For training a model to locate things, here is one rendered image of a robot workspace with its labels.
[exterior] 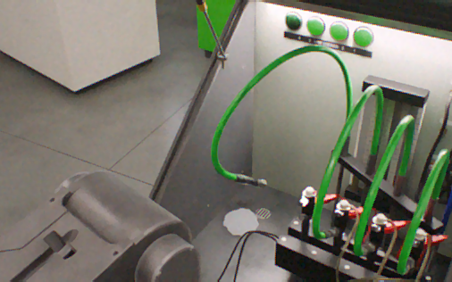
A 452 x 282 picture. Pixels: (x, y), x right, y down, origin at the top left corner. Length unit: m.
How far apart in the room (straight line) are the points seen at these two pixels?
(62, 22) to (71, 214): 3.34
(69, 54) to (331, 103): 2.68
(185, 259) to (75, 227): 0.07
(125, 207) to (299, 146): 1.13
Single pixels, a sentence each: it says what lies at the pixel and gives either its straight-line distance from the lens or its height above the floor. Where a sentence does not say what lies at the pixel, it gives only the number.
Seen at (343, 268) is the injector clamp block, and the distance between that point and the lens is 1.15.
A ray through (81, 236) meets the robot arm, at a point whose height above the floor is 1.62.
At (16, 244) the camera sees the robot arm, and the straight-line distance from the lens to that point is 0.33.
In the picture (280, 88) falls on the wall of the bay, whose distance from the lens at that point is 1.36.
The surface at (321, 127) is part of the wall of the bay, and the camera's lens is 1.36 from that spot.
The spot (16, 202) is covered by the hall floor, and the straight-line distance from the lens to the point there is 3.01.
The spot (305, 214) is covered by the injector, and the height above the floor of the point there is 1.07.
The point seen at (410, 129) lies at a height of 1.29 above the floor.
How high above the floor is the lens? 1.83
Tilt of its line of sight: 35 degrees down
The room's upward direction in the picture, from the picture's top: 1 degrees counter-clockwise
